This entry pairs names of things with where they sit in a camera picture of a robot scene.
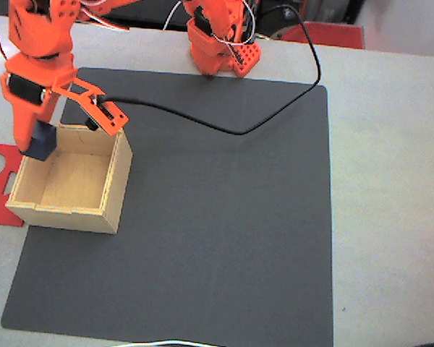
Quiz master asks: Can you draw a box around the black equipment behind table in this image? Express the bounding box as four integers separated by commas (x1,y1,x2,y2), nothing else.
101,0,191,30

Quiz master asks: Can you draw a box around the red cutout sheet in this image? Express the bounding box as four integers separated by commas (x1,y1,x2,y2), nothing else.
0,142,26,228

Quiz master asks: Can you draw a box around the black cable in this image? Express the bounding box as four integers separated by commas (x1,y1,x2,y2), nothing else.
93,3,323,137

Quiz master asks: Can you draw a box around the red flat plate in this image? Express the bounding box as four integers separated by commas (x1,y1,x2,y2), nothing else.
280,20,365,50

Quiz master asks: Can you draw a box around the orange camera mount bracket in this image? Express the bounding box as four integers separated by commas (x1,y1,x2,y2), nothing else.
52,77,130,137

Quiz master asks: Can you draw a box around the wooden box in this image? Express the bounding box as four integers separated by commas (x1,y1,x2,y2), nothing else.
5,122,134,235

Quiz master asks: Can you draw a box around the blue cube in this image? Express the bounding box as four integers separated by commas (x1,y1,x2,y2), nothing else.
21,121,58,162

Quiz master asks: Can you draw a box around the white cable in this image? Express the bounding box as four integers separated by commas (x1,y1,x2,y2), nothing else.
111,338,221,347

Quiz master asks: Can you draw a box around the dark grey mat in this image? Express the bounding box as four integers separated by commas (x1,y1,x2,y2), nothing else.
1,67,334,347

